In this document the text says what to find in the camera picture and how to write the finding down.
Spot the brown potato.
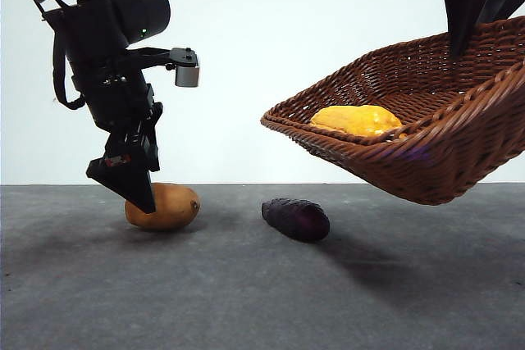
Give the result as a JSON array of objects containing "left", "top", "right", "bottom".
[{"left": 124, "top": 182, "right": 201, "bottom": 232}]

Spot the yellow corn cob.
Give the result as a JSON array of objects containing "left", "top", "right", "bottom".
[{"left": 309, "top": 104, "right": 404, "bottom": 139}]

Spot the purple sweet potato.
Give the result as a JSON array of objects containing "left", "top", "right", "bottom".
[{"left": 261, "top": 198, "right": 331, "bottom": 243}]

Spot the brown wicker basket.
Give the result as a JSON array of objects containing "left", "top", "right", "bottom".
[{"left": 260, "top": 16, "right": 525, "bottom": 207}]

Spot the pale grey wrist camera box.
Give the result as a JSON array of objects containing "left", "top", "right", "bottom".
[{"left": 166, "top": 47, "right": 202, "bottom": 89}]

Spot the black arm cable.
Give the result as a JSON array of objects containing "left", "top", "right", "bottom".
[{"left": 51, "top": 32, "right": 85, "bottom": 110}]

